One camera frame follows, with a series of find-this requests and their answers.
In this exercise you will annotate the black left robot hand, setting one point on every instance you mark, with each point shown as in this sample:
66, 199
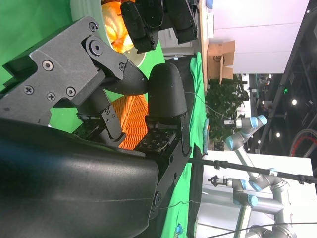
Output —
141, 22

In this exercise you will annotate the grey green bowl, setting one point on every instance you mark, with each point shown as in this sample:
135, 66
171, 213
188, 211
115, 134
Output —
81, 10

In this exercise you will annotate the grey blue capped robot arm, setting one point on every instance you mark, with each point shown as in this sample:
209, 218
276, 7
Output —
245, 158
241, 196

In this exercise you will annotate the orange wicker basket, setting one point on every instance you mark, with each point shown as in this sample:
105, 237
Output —
131, 119

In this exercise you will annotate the orange striped bread bun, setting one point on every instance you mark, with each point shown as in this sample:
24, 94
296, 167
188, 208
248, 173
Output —
115, 26

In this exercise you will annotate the white printer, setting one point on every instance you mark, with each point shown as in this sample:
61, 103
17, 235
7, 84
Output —
166, 37

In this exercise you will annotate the cardboard box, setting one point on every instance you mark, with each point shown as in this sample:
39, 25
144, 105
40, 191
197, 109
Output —
226, 67

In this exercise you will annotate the green cloth with cartoon print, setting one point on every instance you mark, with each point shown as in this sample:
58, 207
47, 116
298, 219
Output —
198, 81

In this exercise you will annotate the green leafy plant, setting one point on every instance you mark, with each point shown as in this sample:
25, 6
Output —
223, 104

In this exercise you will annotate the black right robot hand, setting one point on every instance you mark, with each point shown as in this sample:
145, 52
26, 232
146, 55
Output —
62, 186

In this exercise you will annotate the black boom pole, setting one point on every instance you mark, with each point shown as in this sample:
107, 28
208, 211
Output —
235, 165

